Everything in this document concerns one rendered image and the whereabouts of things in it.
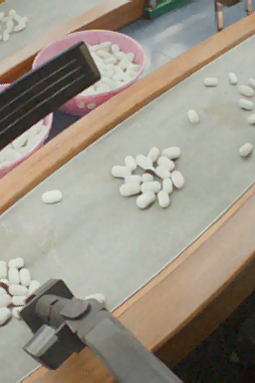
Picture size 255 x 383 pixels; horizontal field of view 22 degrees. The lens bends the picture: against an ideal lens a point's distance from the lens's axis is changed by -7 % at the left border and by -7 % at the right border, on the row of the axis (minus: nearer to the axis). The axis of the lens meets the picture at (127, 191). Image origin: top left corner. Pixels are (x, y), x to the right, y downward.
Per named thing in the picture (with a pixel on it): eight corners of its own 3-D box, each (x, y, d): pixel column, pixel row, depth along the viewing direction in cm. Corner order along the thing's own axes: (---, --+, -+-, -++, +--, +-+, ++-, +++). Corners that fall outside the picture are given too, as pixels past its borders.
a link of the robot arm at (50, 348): (131, 337, 91) (92, 301, 88) (84, 389, 87) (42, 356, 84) (92, 326, 101) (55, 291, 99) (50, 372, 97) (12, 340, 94)
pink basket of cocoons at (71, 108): (169, 86, 158) (169, 57, 150) (86, 145, 146) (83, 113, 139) (93, 44, 170) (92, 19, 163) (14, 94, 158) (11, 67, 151)
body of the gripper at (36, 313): (14, 310, 102) (31, 318, 96) (56, 276, 107) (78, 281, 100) (36, 339, 104) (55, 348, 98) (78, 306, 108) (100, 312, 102)
